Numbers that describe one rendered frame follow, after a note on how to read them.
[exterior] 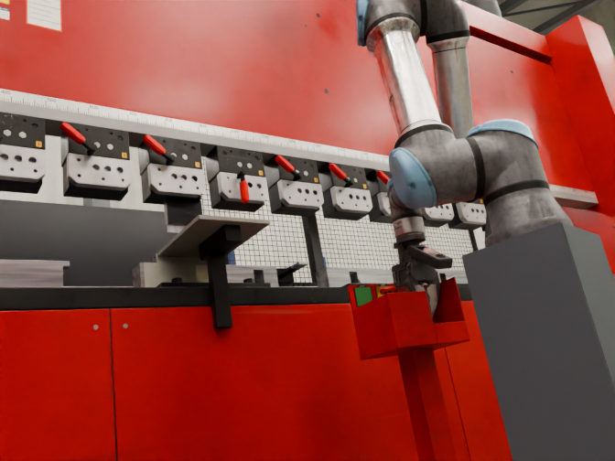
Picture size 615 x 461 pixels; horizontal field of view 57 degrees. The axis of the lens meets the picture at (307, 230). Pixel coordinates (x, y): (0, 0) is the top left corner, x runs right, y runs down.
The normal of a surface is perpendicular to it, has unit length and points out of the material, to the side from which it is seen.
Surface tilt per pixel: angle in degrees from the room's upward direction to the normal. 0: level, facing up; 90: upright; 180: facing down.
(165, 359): 90
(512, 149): 90
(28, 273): 90
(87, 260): 90
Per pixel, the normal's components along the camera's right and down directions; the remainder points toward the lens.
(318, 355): 0.54, -0.35
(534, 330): -0.69, -0.12
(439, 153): -0.07, -0.46
